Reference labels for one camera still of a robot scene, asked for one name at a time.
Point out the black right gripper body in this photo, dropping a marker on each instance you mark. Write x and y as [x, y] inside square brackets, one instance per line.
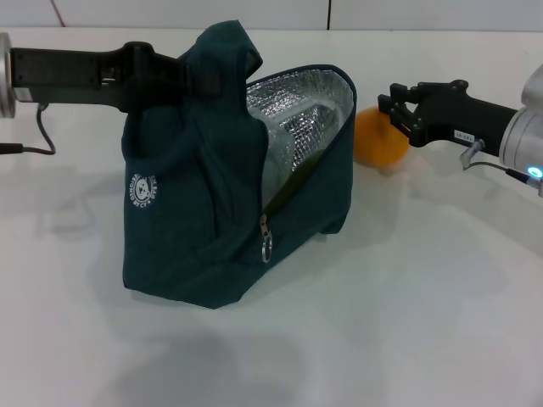
[458, 118]

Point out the green cucumber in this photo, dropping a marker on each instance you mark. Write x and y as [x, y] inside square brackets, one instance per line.
[297, 178]

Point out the clear food container blue lid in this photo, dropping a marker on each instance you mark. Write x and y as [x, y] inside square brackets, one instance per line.
[280, 169]

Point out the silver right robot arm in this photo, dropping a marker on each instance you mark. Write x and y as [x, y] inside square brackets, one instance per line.
[526, 127]

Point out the dark teal insulated lunch bag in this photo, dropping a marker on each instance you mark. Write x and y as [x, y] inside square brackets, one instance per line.
[178, 237]

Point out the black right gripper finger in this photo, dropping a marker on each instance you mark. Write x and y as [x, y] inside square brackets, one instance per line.
[388, 105]
[407, 90]

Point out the orange yellow pear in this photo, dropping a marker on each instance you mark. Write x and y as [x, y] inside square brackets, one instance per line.
[377, 144]

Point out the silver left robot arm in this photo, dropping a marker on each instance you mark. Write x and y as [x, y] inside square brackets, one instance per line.
[5, 76]

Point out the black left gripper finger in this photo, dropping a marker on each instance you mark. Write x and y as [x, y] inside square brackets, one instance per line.
[208, 85]

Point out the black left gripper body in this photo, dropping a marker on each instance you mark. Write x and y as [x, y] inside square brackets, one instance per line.
[76, 76]

